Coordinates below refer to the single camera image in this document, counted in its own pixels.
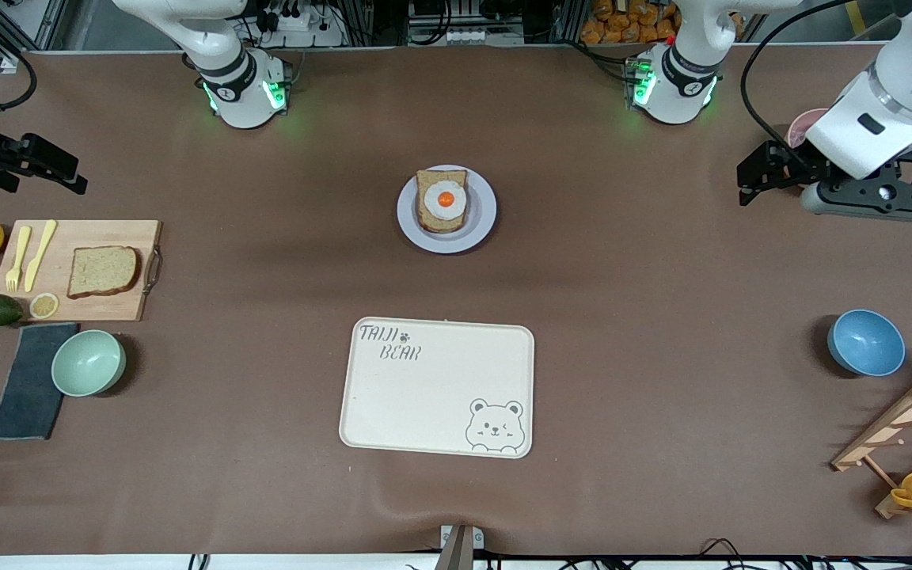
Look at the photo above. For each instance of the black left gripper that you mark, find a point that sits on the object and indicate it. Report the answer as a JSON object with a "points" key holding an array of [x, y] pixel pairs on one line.
{"points": [[790, 165]]}

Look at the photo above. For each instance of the plain brown bread slice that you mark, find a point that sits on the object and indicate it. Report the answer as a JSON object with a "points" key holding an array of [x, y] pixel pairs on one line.
{"points": [[104, 271]]}

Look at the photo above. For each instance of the lavender round plate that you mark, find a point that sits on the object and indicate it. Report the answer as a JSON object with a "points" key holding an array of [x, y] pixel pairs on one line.
{"points": [[481, 222]]}

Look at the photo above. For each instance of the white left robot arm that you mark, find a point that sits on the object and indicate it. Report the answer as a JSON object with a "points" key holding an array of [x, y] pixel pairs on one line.
{"points": [[682, 87]]}

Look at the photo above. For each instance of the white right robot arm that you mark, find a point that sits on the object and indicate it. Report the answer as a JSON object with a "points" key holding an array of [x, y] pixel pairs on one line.
{"points": [[236, 95]]}

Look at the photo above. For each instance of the pink bowl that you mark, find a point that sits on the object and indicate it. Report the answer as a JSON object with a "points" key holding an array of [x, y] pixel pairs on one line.
{"points": [[803, 127]]}

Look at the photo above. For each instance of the yellow plastic knife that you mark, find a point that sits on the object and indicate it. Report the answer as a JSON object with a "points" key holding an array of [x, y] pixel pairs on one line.
{"points": [[38, 257]]}

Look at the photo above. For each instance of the yellow plastic fork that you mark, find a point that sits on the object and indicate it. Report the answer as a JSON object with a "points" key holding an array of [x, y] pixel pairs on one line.
{"points": [[19, 261]]}

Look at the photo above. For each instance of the wooden cutting board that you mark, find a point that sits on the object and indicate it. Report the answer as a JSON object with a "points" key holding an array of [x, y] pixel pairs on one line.
{"points": [[100, 233]]}

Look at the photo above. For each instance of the lemon slice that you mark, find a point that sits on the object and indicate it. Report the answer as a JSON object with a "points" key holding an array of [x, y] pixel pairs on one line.
{"points": [[44, 305]]}

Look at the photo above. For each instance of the orange snack bags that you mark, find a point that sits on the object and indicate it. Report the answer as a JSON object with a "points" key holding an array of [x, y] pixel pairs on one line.
{"points": [[622, 28]]}

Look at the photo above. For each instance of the blue bowl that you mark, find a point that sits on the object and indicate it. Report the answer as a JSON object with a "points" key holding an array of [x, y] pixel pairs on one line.
{"points": [[866, 342]]}

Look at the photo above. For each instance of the mint green bowl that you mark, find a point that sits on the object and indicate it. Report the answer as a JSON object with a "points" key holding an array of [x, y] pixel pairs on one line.
{"points": [[88, 362]]}

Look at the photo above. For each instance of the dark grey cloth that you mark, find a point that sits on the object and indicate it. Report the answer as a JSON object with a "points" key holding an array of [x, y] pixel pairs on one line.
{"points": [[24, 404]]}

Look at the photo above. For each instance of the wooden cup rack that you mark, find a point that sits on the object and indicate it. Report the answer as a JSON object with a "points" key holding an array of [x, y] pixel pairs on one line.
{"points": [[899, 419]]}

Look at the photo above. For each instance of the white power strip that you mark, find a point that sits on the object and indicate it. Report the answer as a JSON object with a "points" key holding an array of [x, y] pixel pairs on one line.
{"points": [[298, 22]]}

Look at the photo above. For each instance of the fried egg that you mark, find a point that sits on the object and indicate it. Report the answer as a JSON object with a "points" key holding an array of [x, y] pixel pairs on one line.
{"points": [[446, 199]]}

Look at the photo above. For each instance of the brown bread slice under egg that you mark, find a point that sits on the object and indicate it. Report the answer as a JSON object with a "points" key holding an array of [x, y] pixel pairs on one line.
{"points": [[431, 223]]}

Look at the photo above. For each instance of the cream bear print tray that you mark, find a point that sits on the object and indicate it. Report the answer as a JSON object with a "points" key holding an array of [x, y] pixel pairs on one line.
{"points": [[432, 396]]}

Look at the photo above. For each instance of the aluminium frame post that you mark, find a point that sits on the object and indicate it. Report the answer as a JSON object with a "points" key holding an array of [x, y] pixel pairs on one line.
{"points": [[11, 63]]}

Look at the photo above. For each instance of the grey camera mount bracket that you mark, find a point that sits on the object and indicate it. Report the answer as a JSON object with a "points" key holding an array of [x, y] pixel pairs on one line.
{"points": [[456, 546]]}

